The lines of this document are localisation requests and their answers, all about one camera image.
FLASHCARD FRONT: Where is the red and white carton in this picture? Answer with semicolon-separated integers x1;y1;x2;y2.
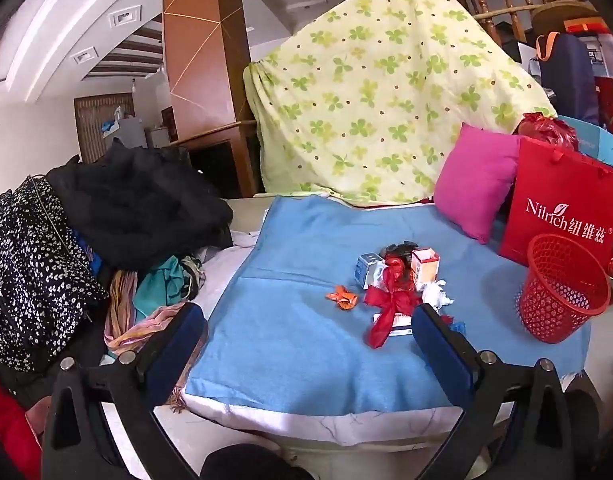
409;248;441;292

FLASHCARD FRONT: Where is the navy blue bag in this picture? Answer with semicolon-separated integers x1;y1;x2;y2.
535;32;599;126

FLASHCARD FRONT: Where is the blue and white carton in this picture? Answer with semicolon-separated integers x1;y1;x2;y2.
354;252;387;290

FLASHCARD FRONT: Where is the red plastic bag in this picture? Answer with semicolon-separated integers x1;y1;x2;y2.
515;112;579;152

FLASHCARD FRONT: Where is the red ribbon bow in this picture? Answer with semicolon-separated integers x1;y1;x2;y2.
364;256;421;349

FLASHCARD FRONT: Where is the clover print quilt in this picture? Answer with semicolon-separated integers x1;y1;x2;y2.
244;0;555;205

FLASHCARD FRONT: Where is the magenta pillow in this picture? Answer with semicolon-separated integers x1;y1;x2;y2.
433;124;520;244

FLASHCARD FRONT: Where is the red plastic mesh basket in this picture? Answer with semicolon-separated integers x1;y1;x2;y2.
518;234;611;344

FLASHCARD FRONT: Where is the black plastic bag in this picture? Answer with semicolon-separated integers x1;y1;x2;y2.
379;240;418;260

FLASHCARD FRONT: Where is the white tissue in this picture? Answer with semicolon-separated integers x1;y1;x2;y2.
421;280;454;312

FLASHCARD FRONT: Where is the red white blue box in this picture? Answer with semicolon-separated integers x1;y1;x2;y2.
370;313;413;340

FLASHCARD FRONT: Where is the red Nilrich paper bag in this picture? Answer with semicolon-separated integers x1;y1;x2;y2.
500;136;613;268

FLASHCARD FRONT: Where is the black clothes pile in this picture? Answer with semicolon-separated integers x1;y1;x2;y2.
46;141;234;271

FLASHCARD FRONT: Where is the brown wooden pillar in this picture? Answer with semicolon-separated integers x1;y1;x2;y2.
162;0;260;197

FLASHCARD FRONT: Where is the teal garment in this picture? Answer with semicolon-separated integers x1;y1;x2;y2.
133;256;190;321

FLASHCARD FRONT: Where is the blue bed blanket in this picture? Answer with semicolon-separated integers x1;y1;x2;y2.
186;196;591;416

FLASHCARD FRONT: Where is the black white spotted garment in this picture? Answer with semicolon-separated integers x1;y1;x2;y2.
0;177;108;373

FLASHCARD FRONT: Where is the orange wrapper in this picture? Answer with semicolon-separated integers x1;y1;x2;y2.
326;285;358;311

